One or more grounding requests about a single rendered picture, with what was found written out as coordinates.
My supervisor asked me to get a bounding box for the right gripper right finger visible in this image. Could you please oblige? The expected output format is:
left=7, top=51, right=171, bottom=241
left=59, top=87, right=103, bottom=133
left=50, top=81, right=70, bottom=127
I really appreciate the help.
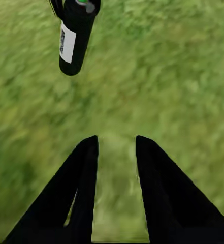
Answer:
left=136, top=135, right=224, bottom=244

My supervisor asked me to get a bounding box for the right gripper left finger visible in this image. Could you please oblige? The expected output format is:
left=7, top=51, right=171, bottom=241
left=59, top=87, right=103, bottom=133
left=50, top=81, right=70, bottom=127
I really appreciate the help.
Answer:
left=2, top=135, right=98, bottom=244

